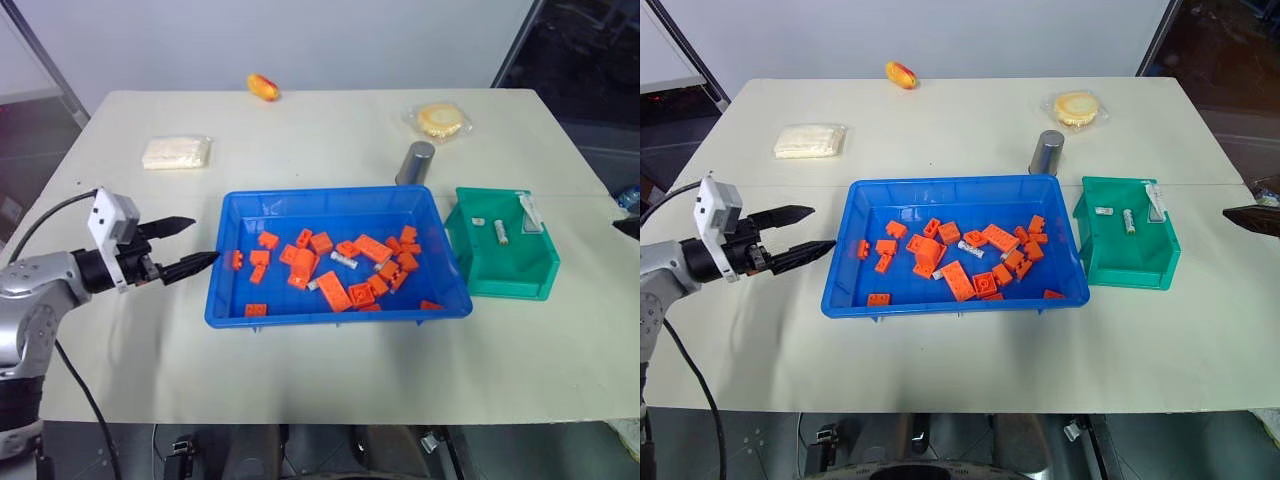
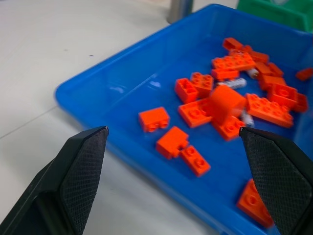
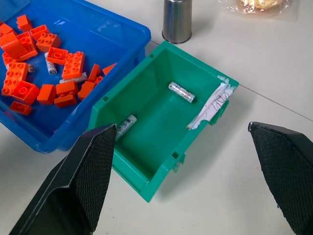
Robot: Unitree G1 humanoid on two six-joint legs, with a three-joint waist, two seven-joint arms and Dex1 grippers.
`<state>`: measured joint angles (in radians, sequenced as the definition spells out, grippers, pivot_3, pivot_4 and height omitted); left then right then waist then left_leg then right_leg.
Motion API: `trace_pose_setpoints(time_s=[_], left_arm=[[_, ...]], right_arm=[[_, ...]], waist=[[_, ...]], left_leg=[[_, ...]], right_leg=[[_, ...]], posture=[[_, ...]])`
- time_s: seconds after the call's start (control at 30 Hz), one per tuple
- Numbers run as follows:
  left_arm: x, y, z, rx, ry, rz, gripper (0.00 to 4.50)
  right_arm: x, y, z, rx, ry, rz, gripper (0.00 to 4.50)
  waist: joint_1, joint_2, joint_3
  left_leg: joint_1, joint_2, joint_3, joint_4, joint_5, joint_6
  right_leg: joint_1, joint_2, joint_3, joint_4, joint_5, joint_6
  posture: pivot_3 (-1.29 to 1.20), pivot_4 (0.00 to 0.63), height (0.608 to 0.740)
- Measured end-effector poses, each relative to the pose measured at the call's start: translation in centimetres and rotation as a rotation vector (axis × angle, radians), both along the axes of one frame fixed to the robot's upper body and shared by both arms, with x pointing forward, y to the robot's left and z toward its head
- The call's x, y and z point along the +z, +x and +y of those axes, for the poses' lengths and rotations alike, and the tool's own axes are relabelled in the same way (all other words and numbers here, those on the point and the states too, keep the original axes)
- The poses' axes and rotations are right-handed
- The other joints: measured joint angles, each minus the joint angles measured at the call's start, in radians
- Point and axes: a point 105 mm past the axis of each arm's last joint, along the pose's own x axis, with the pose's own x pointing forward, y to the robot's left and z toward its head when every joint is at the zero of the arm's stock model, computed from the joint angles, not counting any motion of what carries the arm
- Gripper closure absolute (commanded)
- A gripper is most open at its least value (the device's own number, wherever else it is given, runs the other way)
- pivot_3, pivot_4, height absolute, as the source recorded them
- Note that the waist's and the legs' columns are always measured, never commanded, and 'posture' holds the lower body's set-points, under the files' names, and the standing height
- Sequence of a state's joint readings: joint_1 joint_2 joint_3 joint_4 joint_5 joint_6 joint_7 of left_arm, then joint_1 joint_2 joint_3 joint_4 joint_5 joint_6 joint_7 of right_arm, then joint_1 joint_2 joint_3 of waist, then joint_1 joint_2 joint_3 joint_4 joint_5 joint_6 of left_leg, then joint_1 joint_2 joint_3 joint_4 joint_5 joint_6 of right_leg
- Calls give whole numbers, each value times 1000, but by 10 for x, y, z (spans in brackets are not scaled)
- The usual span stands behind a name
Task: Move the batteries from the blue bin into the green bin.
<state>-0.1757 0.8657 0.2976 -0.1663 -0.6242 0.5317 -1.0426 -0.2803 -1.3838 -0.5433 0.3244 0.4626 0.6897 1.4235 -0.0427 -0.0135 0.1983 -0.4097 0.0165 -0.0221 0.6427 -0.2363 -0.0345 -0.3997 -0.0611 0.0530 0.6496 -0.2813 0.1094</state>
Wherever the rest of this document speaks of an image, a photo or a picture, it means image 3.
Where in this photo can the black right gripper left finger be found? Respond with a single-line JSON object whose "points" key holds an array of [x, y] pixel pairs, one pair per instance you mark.
{"points": [[80, 176]]}

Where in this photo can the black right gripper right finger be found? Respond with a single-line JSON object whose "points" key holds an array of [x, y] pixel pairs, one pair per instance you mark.
{"points": [[288, 166]]}

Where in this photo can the green plastic bin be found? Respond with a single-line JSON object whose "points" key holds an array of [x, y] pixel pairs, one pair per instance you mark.
{"points": [[156, 122]]}

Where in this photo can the white AA battery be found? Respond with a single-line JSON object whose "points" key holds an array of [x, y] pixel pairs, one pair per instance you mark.
{"points": [[79, 77], [182, 92], [51, 66], [126, 126]]}

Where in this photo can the white paper label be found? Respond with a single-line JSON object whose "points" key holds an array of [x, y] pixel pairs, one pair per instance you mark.
{"points": [[214, 104]]}

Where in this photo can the blue plastic bin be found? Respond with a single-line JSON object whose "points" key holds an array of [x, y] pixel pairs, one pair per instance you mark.
{"points": [[102, 36]]}

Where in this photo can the bread in clear wrapper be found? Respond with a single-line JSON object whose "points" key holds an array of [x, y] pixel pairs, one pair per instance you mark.
{"points": [[259, 6]]}

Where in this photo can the stainless steel cup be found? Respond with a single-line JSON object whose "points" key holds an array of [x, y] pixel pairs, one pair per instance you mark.
{"points": [[177, 22]]}

